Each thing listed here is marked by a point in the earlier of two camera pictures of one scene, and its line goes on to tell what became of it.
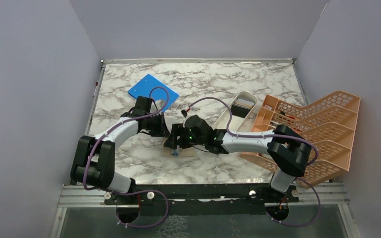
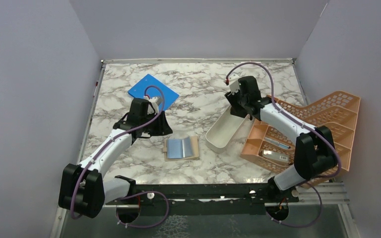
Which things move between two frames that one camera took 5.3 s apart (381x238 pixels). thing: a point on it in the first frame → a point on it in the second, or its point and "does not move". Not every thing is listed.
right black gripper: x=176 y=131 → x=232 y=99
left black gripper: x=162 y=130 does not move
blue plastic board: x=144 y=87 does not move
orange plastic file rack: x=327 y=122 does not move
